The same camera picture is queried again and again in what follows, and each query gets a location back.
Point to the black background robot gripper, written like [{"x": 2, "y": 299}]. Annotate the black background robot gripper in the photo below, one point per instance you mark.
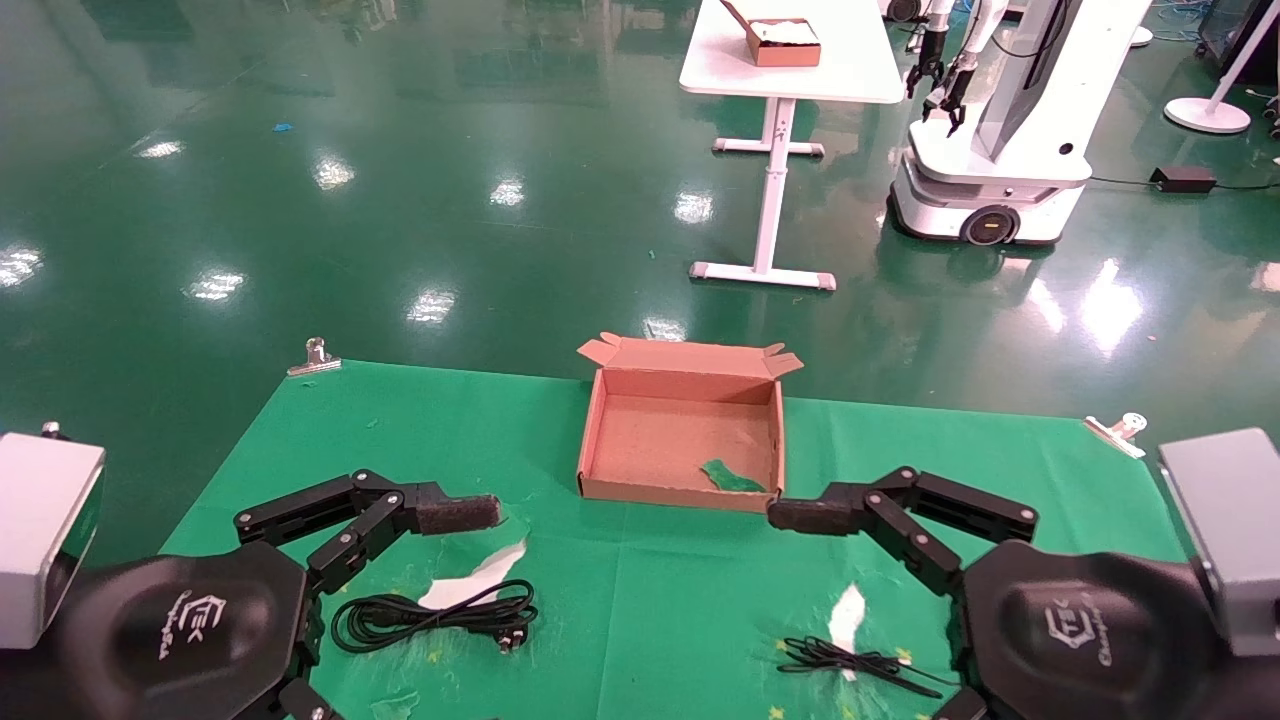
[
  {"x": 925, "y": 70},
  {"x": 955, "y": 95}
]

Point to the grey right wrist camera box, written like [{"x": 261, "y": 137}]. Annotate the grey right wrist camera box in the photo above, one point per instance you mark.
[{"x": 1225, "y": 530}]

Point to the small brown cardboard box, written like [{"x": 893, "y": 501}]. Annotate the small brown cardboard box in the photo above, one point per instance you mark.
[{"x": 785, "y": 45}]

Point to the white floor stand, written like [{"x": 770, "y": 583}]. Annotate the white floor stand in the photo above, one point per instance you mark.
[{"x": 1208, "y": 115}]

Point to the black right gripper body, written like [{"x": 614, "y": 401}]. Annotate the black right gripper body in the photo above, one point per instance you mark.
[{"x": 1100, "y": 640}]

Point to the white wheeled background robot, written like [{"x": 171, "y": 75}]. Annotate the white wheeled background robot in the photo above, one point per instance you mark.
[{"x": 1010, "y": 160}]

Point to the black power adapter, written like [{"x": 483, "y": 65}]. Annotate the black power adapter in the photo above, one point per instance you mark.
[{"x": 1183, "y": 180}]

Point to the green table cloth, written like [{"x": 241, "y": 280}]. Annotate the green table cloth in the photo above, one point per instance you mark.
[{"x": 650, "y": 600}]

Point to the open brown cardboard box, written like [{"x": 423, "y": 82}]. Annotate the open brown cardboard box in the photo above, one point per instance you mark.
[{"x": 660, "y": 440}]

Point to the white background table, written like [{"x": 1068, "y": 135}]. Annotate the white background table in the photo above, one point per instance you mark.
[{"x": 800, "y": 75}]

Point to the metal table clip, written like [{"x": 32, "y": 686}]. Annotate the metal table clip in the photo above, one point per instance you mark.
[
  {"x": 1118, "y": 432},
  {"x": 316, "y": 360}
]

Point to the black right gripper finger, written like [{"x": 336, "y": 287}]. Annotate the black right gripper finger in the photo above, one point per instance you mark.
[
  {"x": 815, "y": 517},
  {"x": 958, "y": 705}
]

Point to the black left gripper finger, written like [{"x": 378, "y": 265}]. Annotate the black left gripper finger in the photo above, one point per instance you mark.
[
  {"x": 450, "y": 513},
  {"x": 305, "y": 703}
]

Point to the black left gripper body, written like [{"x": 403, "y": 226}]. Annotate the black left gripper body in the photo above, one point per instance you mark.
[{"x": 150, "y": 640}]

